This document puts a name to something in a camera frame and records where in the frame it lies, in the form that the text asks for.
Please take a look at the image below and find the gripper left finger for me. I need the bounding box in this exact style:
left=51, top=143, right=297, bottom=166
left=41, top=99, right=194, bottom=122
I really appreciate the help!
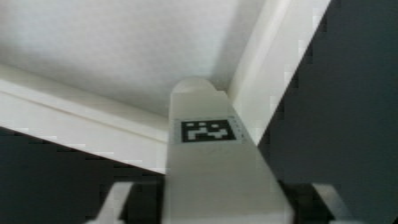
left=83, top=182, right=135, bottom=224

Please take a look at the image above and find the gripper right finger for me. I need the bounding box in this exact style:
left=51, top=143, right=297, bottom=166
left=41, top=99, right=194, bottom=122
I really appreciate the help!
left=313, top=183, right=359, bottom=224

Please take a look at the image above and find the white desk leg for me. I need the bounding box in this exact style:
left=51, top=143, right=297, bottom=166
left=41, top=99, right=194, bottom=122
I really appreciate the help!
left=162, top=78, right=295, bottom=224

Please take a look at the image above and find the white desk top tray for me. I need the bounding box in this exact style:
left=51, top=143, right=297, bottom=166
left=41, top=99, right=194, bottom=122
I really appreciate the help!
left=0, top=0, right=332, bottom=172

